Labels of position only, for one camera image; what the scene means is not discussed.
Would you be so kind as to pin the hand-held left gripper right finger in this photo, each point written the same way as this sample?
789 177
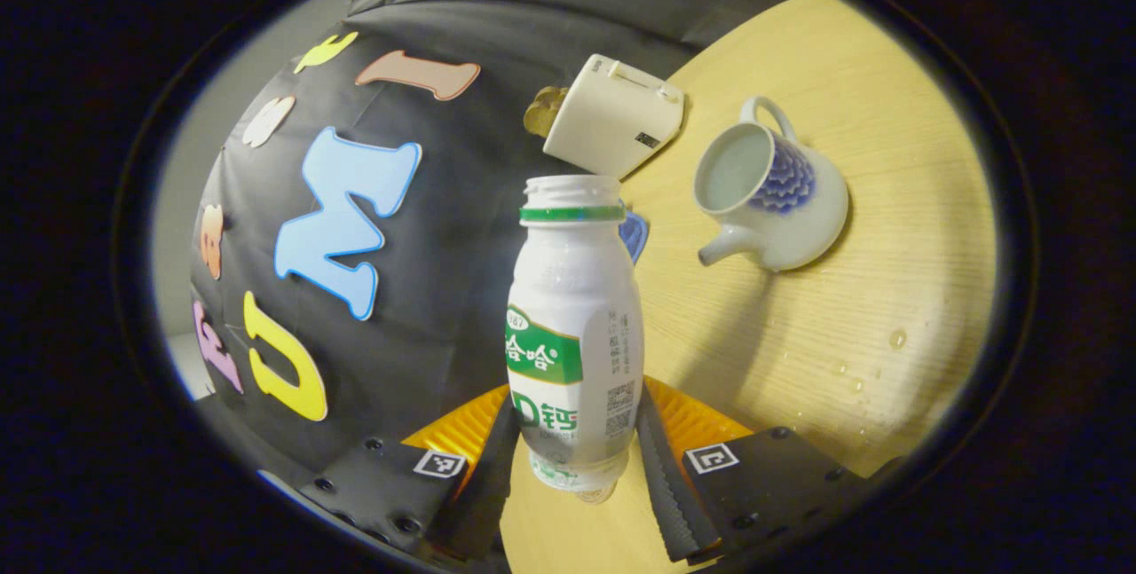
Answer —
666 485

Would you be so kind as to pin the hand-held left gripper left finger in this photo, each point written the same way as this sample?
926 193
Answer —
484 485

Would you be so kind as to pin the white green-label water bottle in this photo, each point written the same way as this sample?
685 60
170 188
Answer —
572 334

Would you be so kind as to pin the blue towel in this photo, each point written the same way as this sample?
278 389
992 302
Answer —
634 237

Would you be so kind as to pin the black backdrop cloth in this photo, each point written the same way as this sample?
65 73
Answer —
444 228

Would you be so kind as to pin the brown toast slice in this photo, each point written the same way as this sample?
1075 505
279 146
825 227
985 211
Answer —
537 120
552 98

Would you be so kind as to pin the white toaster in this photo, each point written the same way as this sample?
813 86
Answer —
612 117

